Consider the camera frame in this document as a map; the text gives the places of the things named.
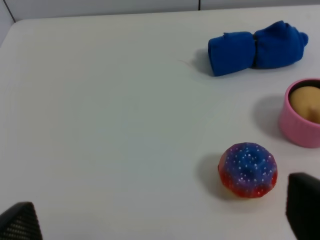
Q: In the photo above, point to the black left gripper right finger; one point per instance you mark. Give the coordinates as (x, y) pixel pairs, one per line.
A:
(303, 206)

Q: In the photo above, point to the blue folded cloth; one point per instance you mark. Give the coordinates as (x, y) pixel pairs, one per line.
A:
(276, 46)

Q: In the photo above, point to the pink toy saucepan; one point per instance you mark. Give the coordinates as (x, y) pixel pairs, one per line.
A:
(294, 127)

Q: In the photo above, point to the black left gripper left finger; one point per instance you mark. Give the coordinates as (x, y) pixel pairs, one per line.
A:
(20, 222)

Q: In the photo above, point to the tan potato toy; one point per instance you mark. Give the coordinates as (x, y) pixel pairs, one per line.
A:
(305, 101)

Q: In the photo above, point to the red blue spotted squishy ball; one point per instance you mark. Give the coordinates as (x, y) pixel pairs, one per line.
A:
(248, 170)

